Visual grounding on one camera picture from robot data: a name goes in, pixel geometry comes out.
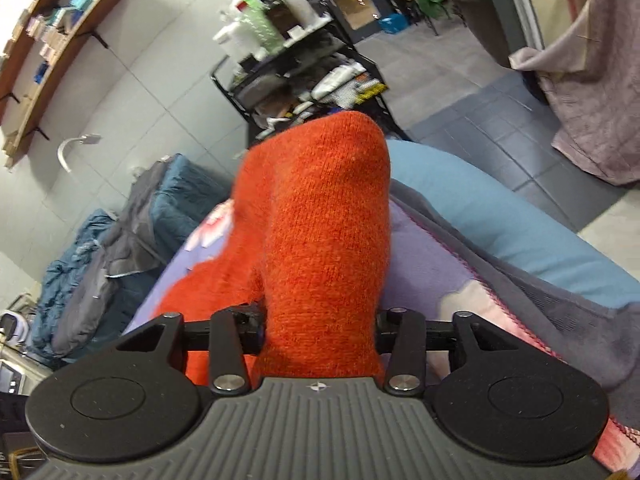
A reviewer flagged green bottle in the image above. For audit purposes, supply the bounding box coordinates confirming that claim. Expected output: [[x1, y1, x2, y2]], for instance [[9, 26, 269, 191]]
[[240, 0, 286, 56]]

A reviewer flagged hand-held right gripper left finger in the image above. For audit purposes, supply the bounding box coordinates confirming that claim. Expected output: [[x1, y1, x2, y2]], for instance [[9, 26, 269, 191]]
[[116, 308, 265, 394]]

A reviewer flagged black metal cart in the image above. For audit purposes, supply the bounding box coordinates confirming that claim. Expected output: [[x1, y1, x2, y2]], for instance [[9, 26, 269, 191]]
[[210, 10, 416, 150]]

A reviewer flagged light blue sheet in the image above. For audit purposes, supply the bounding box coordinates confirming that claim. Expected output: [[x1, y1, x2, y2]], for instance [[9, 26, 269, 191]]
[[387, 139, 640, 311]]

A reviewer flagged white wall lamp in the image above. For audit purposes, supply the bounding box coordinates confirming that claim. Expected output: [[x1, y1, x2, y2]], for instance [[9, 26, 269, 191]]
[[56, 133, 102, 175]]

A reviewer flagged orange knitted sweater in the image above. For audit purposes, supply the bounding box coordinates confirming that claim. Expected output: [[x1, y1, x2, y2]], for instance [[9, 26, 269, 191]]
[[150, 111, 392, 391]]

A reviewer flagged cluster of white bottles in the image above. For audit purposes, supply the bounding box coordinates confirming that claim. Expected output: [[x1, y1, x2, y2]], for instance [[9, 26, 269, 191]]
[[212, 0, 331, 61]]

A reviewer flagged grey textured blanket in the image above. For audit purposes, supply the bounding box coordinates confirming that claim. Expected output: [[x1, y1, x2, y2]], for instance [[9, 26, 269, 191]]
[[390, 180, 640, 406]]

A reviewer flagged grey cloth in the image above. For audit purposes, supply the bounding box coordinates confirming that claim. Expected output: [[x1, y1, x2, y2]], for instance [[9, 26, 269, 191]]
[[50, 160, 168, 358]]

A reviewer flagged blue box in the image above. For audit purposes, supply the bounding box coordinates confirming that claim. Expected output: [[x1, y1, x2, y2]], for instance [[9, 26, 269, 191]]
[[378, 14, 411, 35]]

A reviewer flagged small white appliance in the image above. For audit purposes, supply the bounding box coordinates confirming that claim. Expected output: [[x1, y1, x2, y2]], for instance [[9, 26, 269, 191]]
[[0, 310, 28, 343]]

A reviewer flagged hanging mauve towel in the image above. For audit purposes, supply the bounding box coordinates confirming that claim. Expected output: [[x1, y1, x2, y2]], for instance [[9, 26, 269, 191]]
[[509, 0, 640, 186]]

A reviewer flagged purple floral blanket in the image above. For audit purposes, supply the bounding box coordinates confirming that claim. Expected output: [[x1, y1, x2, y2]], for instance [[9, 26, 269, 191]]
[[122, 199, 640, 471]]

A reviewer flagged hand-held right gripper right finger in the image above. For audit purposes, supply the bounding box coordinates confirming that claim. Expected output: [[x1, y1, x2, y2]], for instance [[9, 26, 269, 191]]
[[375, 307, 528, 395]]

